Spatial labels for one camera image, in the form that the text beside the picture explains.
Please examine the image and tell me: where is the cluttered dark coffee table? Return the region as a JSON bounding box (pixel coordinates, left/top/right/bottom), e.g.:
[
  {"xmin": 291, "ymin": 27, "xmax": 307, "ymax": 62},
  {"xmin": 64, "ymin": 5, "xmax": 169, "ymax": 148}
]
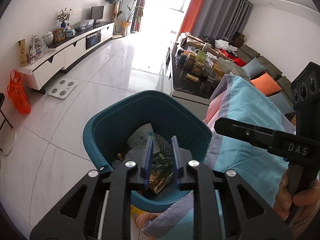
[{"xmin": 163, "ymin": 33, "xmax": 225, "ymax": 105}]

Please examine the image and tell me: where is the small black monitor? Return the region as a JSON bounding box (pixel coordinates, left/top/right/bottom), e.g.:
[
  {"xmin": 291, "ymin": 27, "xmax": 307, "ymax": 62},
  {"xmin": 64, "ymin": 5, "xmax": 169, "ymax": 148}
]
[{"xmin": 91, "ymin": 6, "xmax": 104, "ymax": 25}]

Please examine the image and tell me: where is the white black TV cabinet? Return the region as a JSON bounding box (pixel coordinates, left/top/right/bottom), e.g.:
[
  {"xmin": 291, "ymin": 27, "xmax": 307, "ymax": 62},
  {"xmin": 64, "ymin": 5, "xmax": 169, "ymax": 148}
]
[{"xmin": 17, "ymin": 22, "xmax": 114, "ymax": 93}]

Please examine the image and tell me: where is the orange curtain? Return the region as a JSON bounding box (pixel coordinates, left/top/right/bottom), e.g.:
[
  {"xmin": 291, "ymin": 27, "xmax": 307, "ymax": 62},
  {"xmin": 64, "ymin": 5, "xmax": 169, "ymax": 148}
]
[{"xmin": 177, "ymin": 0, "xmax": 204, "ymax": 38}]

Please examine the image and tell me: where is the orange cushion far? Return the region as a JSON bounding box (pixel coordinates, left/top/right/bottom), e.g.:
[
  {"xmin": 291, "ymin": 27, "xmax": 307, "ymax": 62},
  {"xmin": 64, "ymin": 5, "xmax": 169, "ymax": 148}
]
[{"xmin": 251, "ymin": 73, "xmax": 281, "ymax": 96}]

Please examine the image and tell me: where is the striped left curtain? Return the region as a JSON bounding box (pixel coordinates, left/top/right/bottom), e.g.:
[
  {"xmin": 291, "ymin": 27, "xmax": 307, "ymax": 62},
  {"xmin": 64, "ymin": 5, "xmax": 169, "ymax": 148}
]
[{"xmin": 131, "ymin": 0, "xmax": 145, "ymax": 33}]

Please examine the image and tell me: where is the white patterned paper cup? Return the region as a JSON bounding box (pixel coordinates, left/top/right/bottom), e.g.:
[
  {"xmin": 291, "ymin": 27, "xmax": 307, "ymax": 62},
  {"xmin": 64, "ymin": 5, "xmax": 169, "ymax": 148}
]
[{"xmin": 127, "ymin": 123, "xmax": 160, "ymax": 154}]

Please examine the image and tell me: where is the tall green potted plant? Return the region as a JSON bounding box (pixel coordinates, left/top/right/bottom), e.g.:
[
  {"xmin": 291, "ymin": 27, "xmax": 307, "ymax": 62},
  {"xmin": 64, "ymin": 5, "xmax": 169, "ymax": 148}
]
[{"xmin": 117, "ymin": 0, "xmax": 144, "ymax": 37}]

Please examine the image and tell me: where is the grey curtain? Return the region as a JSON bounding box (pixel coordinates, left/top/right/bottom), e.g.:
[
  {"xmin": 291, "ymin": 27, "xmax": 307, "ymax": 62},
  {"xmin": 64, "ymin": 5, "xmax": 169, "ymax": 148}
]
[{"xmin": 190, "ymin": 0, "xmax": 253, "ymax": 42}]

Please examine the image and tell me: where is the small plant blue vase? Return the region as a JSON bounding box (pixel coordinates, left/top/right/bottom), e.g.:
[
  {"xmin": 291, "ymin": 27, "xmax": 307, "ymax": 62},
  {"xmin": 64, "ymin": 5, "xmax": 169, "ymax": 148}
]
[{"xmin": 56, "ymin": 8, "xmax": 72, "ymax": 29}]

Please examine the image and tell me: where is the black metal stand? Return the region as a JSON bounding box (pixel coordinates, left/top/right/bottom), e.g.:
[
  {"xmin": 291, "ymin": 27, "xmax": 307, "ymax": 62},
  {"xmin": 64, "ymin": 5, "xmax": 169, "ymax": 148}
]
[{"xmin": 0, "ymin": 92, "xmax": 13, "ymax": 153}]

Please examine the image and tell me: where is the white bathroom scale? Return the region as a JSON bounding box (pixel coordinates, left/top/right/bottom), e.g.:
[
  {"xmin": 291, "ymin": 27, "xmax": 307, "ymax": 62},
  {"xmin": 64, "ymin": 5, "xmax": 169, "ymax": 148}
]
[{"xmin": 48, "ymin": 79, "xmax": 78, "ymax": 99}]

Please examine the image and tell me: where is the gold foil wrapper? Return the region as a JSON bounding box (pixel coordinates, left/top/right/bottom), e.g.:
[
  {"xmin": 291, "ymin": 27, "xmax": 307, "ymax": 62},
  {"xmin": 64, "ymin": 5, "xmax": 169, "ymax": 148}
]
[{"xmin": 117, "ymin": 152, "xmax": 175, "ymax": 196}]

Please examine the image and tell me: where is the right hand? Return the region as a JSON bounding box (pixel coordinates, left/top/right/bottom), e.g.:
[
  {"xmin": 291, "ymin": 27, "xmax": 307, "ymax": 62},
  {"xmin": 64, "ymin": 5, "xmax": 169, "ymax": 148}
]
[{"xmin": 272, "ymin": 172, "xmax": 320, "ymax": 222}]

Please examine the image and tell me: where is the blue-grey cushion far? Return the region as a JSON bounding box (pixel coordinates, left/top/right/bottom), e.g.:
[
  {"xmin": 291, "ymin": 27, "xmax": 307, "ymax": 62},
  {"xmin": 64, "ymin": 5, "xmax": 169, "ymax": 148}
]
[{"xmin": 242, "ymin": 57, "xmax": 266, "ymax": 79}]

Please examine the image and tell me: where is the blue-grey cushion near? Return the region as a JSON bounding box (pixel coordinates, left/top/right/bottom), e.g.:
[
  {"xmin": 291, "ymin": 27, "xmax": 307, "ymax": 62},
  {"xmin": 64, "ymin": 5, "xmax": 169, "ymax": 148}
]
[{"xmin": 268, "ymin": 93, "xmax": 294, "ymax": 115}]

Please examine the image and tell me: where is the black tracking camera box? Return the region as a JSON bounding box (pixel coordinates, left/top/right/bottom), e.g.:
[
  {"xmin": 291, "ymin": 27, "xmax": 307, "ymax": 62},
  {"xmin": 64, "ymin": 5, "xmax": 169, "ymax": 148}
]
[{"xmin": 291, "ymin": 62, "xmax": 319, "ymax": 141}]

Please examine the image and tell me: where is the clear green plastic wrapper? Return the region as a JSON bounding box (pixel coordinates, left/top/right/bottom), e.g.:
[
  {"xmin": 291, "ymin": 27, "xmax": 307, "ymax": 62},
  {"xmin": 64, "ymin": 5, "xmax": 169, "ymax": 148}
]
[{"xmin": 151, "ymin": 153, "xmax": 172, "ymax": 172}]

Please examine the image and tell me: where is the green sectional sofa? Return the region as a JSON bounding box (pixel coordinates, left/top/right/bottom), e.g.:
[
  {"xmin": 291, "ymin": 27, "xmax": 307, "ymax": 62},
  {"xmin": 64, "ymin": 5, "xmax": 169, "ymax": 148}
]
[{"xmin": 237, "ymin": 44, "xmax": 295, "ymax": 120}]

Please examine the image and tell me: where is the teal plastic trash bin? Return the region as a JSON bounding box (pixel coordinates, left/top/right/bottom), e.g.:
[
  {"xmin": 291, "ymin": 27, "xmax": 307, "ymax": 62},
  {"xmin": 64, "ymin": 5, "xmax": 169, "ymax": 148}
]
[{"xmin": 82, "ymin": 90, "xmax": 213, "ymax": 206}]

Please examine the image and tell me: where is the teal grey tablecloth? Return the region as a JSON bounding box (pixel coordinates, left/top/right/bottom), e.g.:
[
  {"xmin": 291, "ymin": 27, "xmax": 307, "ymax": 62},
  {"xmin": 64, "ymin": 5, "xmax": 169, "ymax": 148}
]
[{"xmin": 142, "ymin": 74, "xmax": 297, "ymax": 240}]

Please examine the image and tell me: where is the white standing air conditioner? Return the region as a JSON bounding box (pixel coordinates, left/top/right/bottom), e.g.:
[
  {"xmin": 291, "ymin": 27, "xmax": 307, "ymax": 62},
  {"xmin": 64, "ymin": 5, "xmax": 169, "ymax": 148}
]
[{"xmin": 117, "ymin": 0, "xmax": 143, "ymax": 34}]

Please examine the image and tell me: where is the pile of clothes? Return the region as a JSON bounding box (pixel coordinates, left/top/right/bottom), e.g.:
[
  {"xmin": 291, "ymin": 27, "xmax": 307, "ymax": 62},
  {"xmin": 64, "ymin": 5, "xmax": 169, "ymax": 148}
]
[{"xmin": 202, "ymin": 36, "xmax": 246, "ymax": 67}]

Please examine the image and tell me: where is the large white foam net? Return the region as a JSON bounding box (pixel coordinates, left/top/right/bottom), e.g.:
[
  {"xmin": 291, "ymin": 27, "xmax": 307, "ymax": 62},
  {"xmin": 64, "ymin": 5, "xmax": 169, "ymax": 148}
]
[{"xmin": 155, "ymin": 133, "xmax": 172, "ymax": 158}]

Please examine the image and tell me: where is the blue-grey cushion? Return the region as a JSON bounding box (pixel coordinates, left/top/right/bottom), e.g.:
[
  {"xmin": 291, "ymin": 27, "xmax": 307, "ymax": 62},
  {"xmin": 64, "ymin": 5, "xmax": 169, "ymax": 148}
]
[
  {"xmin": 268, "ymin": 93, "xmax": 294, "ymax": 115},
  {"xmin": 242, "ymin": 57, "xmax": 266, "ymax": 79}
]

